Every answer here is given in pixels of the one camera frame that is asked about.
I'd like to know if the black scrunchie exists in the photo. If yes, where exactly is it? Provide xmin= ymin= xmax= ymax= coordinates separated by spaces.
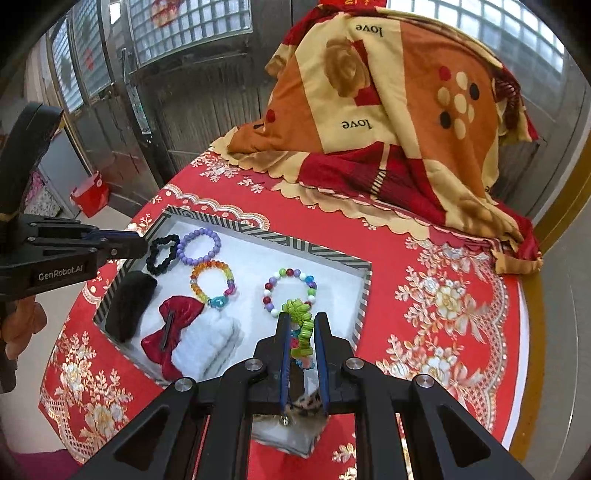
xmin=145 ymin=233 xmax=181 ymax=278

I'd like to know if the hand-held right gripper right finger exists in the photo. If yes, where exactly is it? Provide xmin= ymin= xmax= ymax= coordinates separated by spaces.
xmin=314 ymin=312 xmax=532 ymax=480

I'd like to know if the white tray with striped rim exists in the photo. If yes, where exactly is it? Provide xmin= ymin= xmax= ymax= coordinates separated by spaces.
xmin=92 ymin=205 xmax=374 ymax=459

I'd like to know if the red paper window decoration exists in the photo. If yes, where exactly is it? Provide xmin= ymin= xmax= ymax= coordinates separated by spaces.
xmin=150 ymin=0 xmax=184 ymax=29

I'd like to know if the red plastic bin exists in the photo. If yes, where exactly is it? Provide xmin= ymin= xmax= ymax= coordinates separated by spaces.
xmin=69 ymin=171 xmax=111 ymax=218

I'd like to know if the orange and red printed blanket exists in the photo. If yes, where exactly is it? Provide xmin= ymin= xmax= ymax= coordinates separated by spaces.
xmin=225 ymin=0 xmax=544 ymax=276

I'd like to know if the multicolour opaque bead bracelet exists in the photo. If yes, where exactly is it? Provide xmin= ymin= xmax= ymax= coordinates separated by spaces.
xmin=263 ymin=267 xmax=319 ymax=320

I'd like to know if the white fluffy scrunchie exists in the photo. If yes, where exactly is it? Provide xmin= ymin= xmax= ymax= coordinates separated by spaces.
xmin=171 ymin=309 xmax=243 ymax=382

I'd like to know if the person's left hand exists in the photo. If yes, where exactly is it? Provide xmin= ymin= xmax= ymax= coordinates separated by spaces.
xmin=0 ymin=295 xmax=49 ymax=360

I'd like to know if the person's purple clothing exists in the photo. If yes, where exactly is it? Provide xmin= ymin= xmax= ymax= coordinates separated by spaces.
xmin=8 ymin=449 xmax=80 ymax=480

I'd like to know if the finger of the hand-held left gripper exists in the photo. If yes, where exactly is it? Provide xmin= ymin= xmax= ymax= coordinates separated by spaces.
xmin=78 ymin=229 xmax=145 ymax=244
xmin=28 ymin=234 xmax=151 ymax=263

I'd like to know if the barred window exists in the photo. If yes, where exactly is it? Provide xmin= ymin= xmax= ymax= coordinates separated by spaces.
xmin=48 ymin=13 xmax=101 ymax=114

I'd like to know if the black hair clip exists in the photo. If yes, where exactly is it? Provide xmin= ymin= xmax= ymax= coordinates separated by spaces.
xmin=105 ymin=270 xmax=158 ymax=343

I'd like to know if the green bead bracelet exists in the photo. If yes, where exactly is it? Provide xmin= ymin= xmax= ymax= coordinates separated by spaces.
xmin=280 ymin=298 xmax=317 ymax=359

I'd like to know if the red floral tablecloth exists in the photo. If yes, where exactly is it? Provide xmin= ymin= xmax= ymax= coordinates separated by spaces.
xmin=39 ymin=150 xmax=528 ymax=480

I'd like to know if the rainbow clear bead bracelet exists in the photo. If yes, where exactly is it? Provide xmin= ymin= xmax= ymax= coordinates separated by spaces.
xmin=189 ymin=259 xmax=238 ymax=310

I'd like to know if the floral patterned cloth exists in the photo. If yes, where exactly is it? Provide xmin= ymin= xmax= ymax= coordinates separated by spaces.
xmin=27 ymin=172 xmax=62 ymax=219

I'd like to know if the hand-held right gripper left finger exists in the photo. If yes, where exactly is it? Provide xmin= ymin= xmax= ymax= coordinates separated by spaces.
xmin=85 ymin=312 xmax=294 ymax=480

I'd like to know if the red velvet bow hair clip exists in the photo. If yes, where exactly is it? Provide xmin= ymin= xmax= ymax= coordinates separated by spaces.
xmin=140 ymin=296 xmax=206 ymax=382

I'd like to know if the purple bead bracelet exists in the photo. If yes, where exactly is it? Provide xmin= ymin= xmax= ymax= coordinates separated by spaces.
xmin=176 ymin=227 xmax=223 ymax=265

